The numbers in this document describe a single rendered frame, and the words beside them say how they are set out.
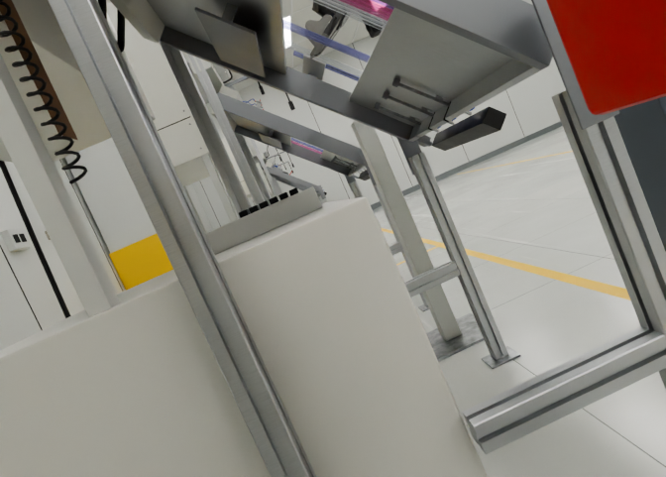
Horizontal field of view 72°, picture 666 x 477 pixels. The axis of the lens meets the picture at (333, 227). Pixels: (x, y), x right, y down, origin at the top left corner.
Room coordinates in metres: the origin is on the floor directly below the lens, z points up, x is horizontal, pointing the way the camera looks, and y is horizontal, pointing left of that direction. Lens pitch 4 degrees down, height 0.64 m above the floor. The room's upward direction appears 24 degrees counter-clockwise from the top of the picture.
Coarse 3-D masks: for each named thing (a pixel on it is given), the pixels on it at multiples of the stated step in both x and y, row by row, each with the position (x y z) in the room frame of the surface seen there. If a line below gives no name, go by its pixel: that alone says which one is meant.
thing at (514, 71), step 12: (516, 60) 0.67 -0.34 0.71; (504, 72) 0.70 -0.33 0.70; (516, 72) 0.65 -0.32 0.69; (528, 72) 0.62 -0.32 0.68; (480, 84) 0.80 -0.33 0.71; (492, 84) 0.74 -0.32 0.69; (504, 84) 0.68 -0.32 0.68; (468, 96) 0.85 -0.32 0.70; (480, 96) 0.77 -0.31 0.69; (492, 96) 0.75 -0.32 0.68; (444, 108) 0.99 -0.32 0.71; (456, 108) 0.90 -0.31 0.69; (468, 108) 0.84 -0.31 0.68; (432, 120) 1.06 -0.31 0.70; (444, 120) 0.97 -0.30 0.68; (420, 132) 1.14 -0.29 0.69
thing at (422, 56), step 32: (384, 32) 0.77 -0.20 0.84; (416, 32) 0.72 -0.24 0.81; (448, 32) 0.69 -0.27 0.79; (384, 64) 0.91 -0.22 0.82; (416, 64) 0.85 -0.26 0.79; (448, 64) 0.79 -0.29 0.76; (480, 64) 0.75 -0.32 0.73; (352, 96) 1.21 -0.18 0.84; (384, 96) 1.06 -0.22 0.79; (416, 96) 1.01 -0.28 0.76; (448, 96) 0.94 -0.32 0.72
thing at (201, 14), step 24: (168, 0) 1.03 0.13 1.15; (192, 0) 0.97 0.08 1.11; (216, 0) 0.92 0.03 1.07; (240, 0) 0.87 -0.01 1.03; (264, 0) 0.83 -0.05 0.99; (168, 24) 1.20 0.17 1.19; (192, 24) 1.13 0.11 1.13; (216, 24) 0.93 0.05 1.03; (240, 24) 1.00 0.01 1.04; (264, 24) 0.95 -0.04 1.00; (216, 48) 1.10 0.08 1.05; (240, 48) 1.03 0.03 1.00; (264, 48) 1.09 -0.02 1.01; (264, 72) 1.16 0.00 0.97
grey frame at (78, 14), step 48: (48, 0) 0.51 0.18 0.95; (96, 0) 0.55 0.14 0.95; (96, 48) 0.51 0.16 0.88; (96, 96) 0.51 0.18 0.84; (192, 96) 1.26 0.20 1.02; (144, 144) 0.51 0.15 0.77; (576, 144) 0.57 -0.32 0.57; (144, 192) 0.51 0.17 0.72; (240, 192) 1.25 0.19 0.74; (432, 192) 1.29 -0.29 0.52; (624, 192) 0.55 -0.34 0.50; (192, 240) 0.51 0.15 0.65; (624, 240) 0.55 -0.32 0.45; (192, 288) 0.51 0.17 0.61; (480, 288) 1.28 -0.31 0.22; (240, 336) 0.51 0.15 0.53; (240, 384) 0.51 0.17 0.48; (288, 432) 0.52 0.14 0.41
